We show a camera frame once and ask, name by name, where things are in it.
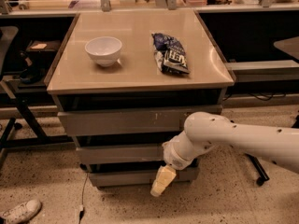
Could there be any black table frame left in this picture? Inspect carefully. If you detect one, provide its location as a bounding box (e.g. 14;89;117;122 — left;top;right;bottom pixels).
0;77;74;170

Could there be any white bowl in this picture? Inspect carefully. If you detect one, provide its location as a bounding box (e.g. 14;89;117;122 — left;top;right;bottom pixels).
85;36;122;67

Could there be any grey drawer cabinet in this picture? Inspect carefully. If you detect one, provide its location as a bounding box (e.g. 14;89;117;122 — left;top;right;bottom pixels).
48;9;234;174

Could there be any grey drawer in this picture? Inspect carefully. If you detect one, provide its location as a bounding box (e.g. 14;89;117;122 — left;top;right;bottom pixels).
89;167;199;188
77;144;164;164
58;105;222;136

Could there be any grey bottom drawer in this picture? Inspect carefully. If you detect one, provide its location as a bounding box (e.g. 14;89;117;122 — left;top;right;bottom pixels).
89;167;199;188

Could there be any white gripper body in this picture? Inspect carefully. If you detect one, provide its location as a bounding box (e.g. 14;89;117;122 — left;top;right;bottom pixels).
162;142;192;170

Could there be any black floor cable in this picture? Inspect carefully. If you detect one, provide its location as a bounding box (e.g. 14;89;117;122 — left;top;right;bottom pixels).
77;171;90;224

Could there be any blue chip bag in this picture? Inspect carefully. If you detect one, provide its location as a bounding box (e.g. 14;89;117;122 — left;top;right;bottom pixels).
151;33;190;74

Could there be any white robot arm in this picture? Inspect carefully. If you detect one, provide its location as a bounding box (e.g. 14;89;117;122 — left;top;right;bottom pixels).
150;112;299;197

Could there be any black wheeled stand right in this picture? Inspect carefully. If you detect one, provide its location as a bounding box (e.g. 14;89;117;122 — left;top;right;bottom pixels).
247;115;299;187

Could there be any white sneaker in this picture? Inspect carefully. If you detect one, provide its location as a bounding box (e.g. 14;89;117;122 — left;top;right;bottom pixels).
0;200;42;224

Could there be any grey top drawer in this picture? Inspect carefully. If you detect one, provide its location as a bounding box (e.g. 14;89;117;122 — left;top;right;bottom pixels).
58;105;222;136

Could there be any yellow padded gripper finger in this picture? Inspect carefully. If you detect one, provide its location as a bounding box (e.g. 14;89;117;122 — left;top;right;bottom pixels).
150;165;177;197

